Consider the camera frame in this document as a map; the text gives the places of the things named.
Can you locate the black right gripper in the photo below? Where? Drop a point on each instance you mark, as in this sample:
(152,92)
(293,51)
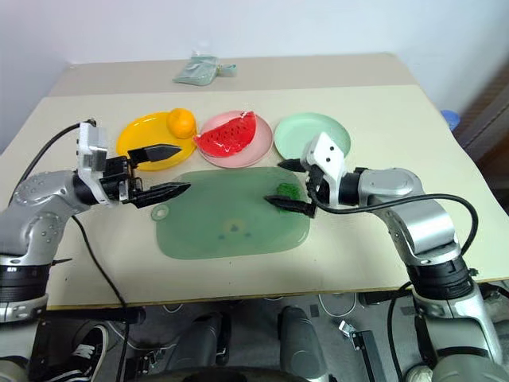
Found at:
(318,187)

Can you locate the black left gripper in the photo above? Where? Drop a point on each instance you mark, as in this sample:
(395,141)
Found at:
(117,185)

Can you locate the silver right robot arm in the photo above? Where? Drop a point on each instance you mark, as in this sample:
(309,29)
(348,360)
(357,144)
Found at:
(425,223)

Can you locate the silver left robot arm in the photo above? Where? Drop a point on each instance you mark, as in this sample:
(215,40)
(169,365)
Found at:
(36,207)

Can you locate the yellow plate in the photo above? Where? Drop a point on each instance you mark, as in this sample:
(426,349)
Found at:
(139,135)

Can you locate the light green plate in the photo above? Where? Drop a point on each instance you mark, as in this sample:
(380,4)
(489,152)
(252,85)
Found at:
(294,131)

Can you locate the pink plate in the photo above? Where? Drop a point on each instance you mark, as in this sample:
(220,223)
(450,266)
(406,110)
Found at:
(263,139)

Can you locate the dark green leafy vegetable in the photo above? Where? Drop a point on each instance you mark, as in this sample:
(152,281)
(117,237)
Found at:
(288,189)

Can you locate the orange fruit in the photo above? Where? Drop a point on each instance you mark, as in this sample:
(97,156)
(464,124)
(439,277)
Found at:
(181,122)

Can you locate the green translucent cutting mat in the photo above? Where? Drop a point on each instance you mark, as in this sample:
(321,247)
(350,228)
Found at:
(222,207)

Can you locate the red watermelon slice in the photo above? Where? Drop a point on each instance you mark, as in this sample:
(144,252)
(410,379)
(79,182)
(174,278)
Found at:
(226,137)

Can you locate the black metal bar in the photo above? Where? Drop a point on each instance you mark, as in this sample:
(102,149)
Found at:
(91,315)

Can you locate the black and white sneaker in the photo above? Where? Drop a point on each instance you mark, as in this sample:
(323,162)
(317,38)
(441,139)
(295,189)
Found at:
(89,348)

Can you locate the dark brown cabinet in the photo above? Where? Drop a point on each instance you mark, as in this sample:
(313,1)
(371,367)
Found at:
(487,119)

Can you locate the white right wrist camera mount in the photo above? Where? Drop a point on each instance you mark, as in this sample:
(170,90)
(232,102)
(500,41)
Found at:
(328,153)

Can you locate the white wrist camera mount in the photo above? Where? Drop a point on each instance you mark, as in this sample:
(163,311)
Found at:
(328,153)
(93,145)

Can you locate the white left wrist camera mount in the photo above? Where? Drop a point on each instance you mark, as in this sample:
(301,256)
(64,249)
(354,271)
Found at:
(93,145)

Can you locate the black bracket with white clip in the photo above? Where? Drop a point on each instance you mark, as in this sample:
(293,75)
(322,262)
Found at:
(364,346)

